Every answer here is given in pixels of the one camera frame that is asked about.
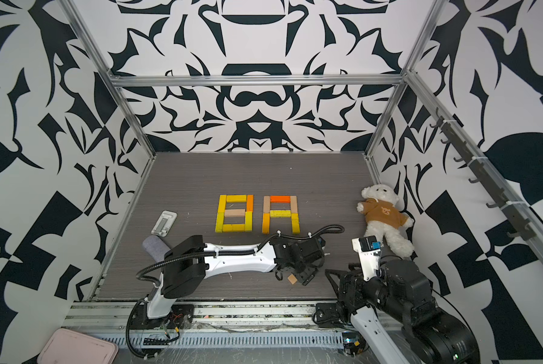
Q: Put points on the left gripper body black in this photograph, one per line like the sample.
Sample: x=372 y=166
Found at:
x=305 y=274

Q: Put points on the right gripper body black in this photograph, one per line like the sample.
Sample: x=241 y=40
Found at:
x=373 y=291

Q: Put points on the yellow block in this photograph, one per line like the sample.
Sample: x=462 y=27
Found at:
x=236 y=198
x=233 y=228
x=280 y=213
x=295 y=223
x=222 y=204
x=219 y=227
x=248 y=224

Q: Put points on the natural wood block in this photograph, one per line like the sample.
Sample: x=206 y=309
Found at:
x=292 y=279
x=234 y=213
x=266 y=204
x=293 y=205

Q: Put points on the orange block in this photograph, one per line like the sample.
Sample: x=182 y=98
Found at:
x=280 y=199
x=249 y=203

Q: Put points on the yellow block top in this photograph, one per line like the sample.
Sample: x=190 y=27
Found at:
x=236 y=198

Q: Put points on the natural wood block bottom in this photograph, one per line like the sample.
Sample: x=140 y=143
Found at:
x=292 y=279

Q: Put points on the orange-yellow block bottom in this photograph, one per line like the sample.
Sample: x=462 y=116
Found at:
x=266 y=223

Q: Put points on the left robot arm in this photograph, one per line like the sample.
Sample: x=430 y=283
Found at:
x=178 y=271

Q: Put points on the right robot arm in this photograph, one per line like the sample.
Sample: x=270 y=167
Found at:
x=397 y=288

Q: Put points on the green circuit board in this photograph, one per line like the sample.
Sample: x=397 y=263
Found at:
x=353 y=344

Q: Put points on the white teddy bear brown shirt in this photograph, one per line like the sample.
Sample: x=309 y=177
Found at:
x=384 y=220

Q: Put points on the clear plastic package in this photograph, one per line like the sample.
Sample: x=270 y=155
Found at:
x=164 y=224

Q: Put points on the pink tray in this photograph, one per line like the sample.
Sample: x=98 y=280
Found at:
x=66 y=346

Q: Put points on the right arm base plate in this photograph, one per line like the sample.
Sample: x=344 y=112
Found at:
x=331 y=315

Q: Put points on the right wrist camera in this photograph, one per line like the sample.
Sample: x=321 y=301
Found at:
x=369 y=250

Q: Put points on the white cable duct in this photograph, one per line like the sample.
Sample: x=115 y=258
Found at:
x=206 y=340

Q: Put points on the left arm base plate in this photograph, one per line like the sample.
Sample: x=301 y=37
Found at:
x=180 y=316

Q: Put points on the wall hook rail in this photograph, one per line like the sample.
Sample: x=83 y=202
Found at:
x=486 y=174

